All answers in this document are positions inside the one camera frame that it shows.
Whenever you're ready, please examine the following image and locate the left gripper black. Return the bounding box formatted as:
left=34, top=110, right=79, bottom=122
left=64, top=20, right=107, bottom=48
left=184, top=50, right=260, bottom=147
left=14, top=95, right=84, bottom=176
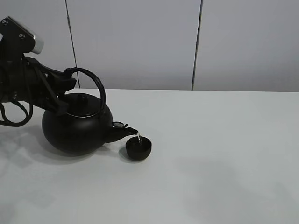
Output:
left=0, top=18, right=77, bottom=116

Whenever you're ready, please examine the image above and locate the black round teapot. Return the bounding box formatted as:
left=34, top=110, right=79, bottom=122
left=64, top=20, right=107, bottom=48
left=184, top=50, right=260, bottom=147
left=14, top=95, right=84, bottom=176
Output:
left=42, top=68, right=138, bottom=156

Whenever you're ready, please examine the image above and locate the small black teacup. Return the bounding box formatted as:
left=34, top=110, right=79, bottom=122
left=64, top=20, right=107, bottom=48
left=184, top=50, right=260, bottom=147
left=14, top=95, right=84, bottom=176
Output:
left=126, top=136, right=152, bottom=161

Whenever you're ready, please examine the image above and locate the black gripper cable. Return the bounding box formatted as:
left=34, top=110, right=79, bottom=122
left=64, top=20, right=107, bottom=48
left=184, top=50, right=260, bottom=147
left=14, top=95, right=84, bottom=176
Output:
left=0, top=56, right=61, bottom=127

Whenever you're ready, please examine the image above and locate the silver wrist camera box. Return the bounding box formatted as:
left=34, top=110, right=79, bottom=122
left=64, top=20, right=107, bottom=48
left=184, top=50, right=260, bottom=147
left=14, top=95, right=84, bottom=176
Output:
left=6, top=16, right=44, bottom=54

